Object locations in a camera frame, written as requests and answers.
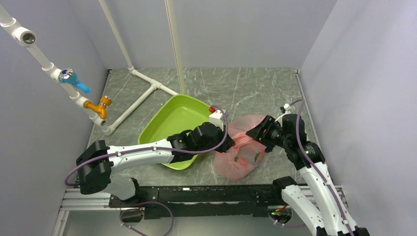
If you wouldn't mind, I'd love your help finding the blue valve tap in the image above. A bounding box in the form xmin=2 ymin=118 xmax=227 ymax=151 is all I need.
xmin=59 ymin=68 xmax=91 ymax=94

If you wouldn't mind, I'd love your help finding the orange faucet tap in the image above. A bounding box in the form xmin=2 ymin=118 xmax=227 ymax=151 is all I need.
xmin=83 ymin=96 xmax=113 ymax=120

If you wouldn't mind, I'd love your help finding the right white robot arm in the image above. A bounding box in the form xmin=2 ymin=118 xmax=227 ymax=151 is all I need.
xmin=246 ymin=114 xmax=369 ymax=236

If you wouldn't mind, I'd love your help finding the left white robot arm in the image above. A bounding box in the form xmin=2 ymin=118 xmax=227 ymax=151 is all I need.
xmin=76 ymin=122 xmax=235 ymax=207

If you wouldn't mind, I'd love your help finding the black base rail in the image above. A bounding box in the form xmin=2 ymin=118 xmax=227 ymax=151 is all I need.
xmin=109 ymin=184 xmax=285 ymax=219

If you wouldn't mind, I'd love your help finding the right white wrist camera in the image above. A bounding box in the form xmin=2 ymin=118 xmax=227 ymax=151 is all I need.
xmin=280 ymin=104 xmax=291 ymax=115

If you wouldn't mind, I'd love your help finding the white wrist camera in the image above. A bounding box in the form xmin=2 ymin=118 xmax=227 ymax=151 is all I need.
xmin=208 ymin=106 xmax=227 ymax=131
xmin=280 ymin=104 xmax=291 ymax=115

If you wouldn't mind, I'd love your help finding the beige vertical pole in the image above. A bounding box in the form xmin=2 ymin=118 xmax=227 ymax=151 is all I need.
xmin=165 ymin=0 xmax=186 ymax=94

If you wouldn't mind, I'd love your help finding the pink plastic bag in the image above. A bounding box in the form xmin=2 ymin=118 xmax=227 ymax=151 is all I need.
xmin=213 ymin=114 xmax=266 ymax=181

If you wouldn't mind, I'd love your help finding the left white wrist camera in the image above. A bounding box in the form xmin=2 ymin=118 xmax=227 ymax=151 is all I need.
xmin=208 ymin=106 xmax=227 ymax=131

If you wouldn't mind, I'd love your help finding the purple cable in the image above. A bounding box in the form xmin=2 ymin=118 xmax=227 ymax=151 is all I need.
xmin=64 ymin=105 xmax=229 ymax=236
xmin=269 ymin=99 xmax=356 ymax=236

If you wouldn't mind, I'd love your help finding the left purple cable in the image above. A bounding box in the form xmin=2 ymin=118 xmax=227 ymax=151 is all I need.
xmin=64 ymin=105 xmax=229 ymax=236

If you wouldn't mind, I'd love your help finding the white PVC pipe frame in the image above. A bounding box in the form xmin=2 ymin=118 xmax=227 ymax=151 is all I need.
xmin=0 ymin=0 xmax=178 ymax=135

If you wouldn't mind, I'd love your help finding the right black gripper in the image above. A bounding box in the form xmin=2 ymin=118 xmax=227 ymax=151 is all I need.
xmin=246 ymin=115 xmax=291 ymax=148

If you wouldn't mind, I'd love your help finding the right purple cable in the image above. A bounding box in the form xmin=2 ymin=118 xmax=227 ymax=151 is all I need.
xmin=269 ymin=99 xmax=356 ymax=236

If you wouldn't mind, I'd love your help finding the green plastic tray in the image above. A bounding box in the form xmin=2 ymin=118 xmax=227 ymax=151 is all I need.
xmin=138 ymin=94 xmax=212 ymax=171

